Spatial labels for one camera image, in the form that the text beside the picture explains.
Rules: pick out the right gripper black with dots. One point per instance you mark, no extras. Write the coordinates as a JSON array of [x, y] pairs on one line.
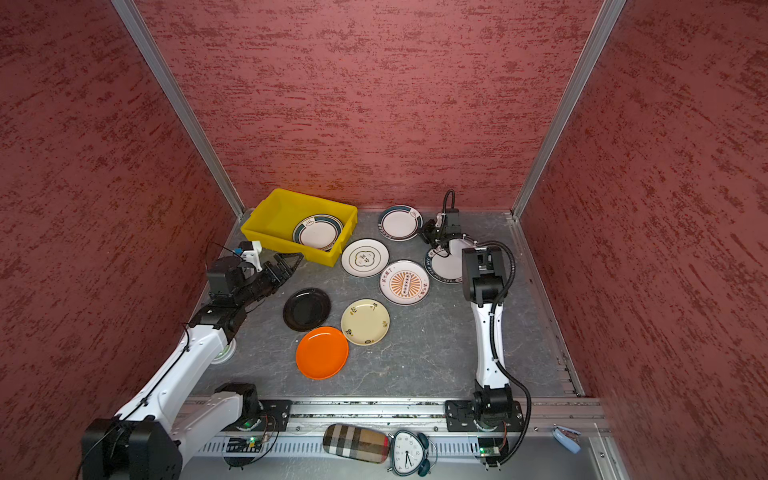
[[426, 232]]

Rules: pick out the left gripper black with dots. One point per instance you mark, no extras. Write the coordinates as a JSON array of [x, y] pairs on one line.
[[283, 266]]

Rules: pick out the green red ring plate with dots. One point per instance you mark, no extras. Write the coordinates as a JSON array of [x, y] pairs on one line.
[[400, 223]]

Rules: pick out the green rim HAO SHI plate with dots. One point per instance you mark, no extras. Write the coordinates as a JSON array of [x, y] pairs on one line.
[[445, 264]]

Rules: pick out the large green rim plate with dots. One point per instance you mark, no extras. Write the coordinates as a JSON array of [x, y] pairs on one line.
[[319, 231]]

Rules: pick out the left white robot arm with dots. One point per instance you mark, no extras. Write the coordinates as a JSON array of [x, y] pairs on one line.
[[144, 439]]

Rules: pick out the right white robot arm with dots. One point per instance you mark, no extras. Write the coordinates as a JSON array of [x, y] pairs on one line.
[[487, 271]]

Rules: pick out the yellow plastic bin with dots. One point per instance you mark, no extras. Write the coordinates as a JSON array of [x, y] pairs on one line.
[[273, 221]]

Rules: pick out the black plate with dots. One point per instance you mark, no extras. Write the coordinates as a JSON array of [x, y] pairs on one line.
[[306, 309]]

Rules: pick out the orange sunburst plate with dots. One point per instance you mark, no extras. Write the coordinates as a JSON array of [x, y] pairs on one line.
[[404, 282]]

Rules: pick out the white flower motif plate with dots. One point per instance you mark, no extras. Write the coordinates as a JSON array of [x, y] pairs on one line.
[[365, 258]]

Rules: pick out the cream yellow plate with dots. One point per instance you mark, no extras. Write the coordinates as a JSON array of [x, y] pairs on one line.
[[365, 322]]

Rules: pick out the green push button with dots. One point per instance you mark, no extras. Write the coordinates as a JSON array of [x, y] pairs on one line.
[[226, 354]]

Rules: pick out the left circuit board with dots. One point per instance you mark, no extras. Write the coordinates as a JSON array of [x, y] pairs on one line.
[[240, 445]]

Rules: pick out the circuit board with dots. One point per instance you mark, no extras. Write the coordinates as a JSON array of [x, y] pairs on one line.
[[240, 445], [490, 449]]

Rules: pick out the plaid glasses case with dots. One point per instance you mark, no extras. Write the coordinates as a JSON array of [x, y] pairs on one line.
[[356, 443]]

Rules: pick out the right circuit board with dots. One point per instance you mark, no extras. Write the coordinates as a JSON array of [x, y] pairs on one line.
[[490, 449]]

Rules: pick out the teal alarm clock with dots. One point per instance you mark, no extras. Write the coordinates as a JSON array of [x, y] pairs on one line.
[[409, 454]]

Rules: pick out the light blue small object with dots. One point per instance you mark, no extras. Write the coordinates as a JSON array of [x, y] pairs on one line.
[[567, 437]]

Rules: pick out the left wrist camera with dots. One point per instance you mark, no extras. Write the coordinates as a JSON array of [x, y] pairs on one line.
[[250, 252]]

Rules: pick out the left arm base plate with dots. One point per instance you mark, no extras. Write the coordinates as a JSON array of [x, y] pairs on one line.
[[264, 416]]

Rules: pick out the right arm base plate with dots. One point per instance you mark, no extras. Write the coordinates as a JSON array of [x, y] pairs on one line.
[[462, 415]]

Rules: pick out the aluminium corner post right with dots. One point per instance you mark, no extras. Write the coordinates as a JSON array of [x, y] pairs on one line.
[[601, 30]]

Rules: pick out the aluminium corner post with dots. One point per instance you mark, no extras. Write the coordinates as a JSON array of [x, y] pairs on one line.
[[601, 30], [133, 21]]

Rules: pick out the aluminium corner post left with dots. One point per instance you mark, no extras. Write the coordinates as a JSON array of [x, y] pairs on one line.
[[133, 21]]

